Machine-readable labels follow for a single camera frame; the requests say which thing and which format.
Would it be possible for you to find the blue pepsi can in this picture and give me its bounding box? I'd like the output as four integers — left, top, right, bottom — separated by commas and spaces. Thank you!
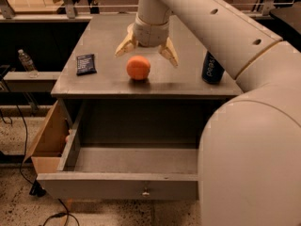
201, 52, 225, 84

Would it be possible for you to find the metal drawer knob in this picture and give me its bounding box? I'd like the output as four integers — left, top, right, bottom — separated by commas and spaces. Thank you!
141, 182, 150, 198

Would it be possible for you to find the grey metal side shelf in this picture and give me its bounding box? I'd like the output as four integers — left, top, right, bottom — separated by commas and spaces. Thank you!
0, 72, 60, 92

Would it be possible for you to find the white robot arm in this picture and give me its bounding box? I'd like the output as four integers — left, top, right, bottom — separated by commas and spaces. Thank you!
116, 0, 301, 226

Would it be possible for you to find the clear plastic water bottle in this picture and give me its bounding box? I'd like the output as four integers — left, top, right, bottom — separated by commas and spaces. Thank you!
18, 49, 39, 78

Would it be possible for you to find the open grey top drawer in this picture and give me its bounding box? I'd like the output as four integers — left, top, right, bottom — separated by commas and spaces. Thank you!
38, 104, 201, 200

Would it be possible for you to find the dark blue snack packet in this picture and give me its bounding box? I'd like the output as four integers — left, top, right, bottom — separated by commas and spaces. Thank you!
76, 54, 97, 75

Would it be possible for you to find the orange fruit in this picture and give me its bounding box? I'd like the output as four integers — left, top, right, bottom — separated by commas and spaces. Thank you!
126, 56, 151, 80

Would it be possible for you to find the grey wooden cabinet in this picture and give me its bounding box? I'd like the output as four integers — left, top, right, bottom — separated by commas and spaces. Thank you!
52, 14, 241, 130

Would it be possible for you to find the black power cable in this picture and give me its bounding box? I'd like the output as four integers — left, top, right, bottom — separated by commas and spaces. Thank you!
0, 78, 81, 226

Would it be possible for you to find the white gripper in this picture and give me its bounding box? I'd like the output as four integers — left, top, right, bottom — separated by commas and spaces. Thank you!
115, 16, 179, 68

